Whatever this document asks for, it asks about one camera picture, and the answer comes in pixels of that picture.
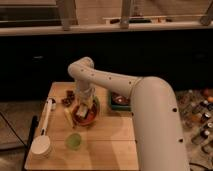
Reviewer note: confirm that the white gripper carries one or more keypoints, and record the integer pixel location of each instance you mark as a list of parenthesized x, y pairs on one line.
[(85, 96)]

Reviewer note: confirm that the red bowl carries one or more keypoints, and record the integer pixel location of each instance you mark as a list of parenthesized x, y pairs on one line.
[(89, 119)]

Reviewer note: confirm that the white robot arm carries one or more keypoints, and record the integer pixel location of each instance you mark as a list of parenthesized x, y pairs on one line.
[(156, 121)]

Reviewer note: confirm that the brown toy item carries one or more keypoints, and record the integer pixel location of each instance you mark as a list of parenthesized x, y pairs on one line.
[(70, 97)]

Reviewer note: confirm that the yellow stick item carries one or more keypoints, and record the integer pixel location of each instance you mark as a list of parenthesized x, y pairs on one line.
[(69, 117)]

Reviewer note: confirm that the green tray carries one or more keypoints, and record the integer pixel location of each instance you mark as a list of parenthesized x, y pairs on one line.
[(118, 102)]

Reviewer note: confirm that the wooden board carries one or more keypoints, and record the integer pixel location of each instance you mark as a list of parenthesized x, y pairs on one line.
[(107, 145)]

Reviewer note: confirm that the small green cup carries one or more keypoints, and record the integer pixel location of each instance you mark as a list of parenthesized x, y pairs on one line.
[(73, 141)]

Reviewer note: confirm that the spice bottle rack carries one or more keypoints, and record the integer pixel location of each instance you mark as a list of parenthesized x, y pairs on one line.
[(196, 117)]

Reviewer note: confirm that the white long-handled brush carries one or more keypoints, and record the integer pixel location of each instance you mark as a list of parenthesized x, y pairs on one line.
[(41, 145)]

